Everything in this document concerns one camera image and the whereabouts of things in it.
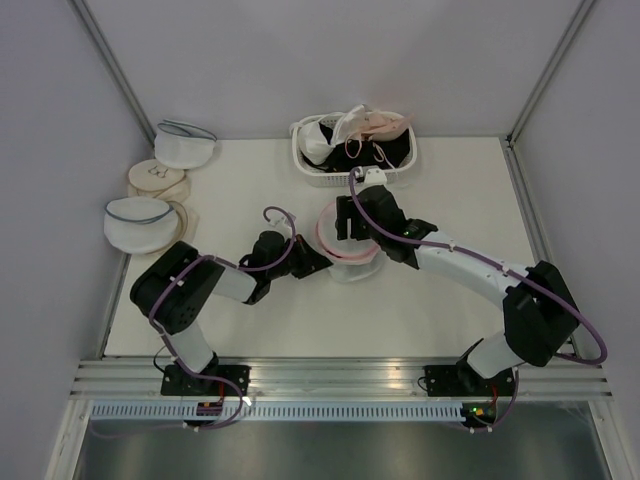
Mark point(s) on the blue-trimmed laundry bag rear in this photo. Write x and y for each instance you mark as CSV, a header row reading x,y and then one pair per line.
x,y
180,145

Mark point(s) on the pink-trimmed mesh laundry bag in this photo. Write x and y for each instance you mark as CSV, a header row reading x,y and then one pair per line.
x,y
352,260

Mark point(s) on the white slotted cable duct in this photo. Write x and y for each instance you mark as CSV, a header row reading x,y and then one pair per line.
x,y
281,411

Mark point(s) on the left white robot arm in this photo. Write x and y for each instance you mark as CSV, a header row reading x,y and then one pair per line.
x,y
172,292

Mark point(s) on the aluminium mounting rail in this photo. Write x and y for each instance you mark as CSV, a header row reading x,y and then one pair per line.
x,y
335,378

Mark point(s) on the black garments in basket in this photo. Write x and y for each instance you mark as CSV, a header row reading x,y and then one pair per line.
x,y
392,154

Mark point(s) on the pink bra in basket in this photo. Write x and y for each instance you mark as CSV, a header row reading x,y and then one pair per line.
x,y
381,126

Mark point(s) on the blue-trimmed laundry bag front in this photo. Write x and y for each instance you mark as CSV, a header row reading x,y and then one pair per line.
x,y
140,225

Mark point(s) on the blue-trimmed laundry bag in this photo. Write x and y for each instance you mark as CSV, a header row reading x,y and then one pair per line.
x,y
180,145
140,225

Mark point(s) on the right aluminium frame post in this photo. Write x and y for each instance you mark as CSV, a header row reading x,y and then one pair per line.
x,y
571,32

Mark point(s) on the beige laundry bag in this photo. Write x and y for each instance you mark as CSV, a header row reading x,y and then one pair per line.
x,y
150,178
188,220

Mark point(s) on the white bra in basket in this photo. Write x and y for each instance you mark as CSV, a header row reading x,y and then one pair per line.
x,y
317,140

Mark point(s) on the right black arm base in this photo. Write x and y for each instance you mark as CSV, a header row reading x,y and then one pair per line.
x,y
451,381

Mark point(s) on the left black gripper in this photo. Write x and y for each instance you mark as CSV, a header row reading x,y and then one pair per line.
x,y
310,260

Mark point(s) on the beige laundry bag upper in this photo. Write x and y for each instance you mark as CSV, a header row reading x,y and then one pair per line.
x,y
150,178

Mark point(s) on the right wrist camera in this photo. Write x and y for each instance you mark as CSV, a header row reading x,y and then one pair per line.
x,y
370,176

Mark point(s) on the beige laundry bag lower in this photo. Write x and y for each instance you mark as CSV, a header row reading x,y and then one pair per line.
x,y
188,220

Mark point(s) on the aluminium frame post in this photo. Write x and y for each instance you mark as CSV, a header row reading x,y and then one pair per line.
x,y
571,32
101,45

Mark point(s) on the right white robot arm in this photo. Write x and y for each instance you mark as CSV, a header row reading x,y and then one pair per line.
x,y
539,313

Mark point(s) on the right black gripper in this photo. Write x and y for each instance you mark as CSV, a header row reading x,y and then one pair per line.
x,y
347,209

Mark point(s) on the left aluminium frame post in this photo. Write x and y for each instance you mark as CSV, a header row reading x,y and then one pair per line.
x,y
101,45

